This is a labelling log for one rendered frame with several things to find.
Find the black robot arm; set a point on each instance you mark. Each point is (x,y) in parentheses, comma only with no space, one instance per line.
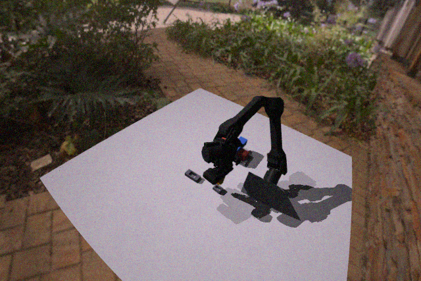
(232,128)

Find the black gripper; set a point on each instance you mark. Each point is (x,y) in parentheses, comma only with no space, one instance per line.
(224,166)

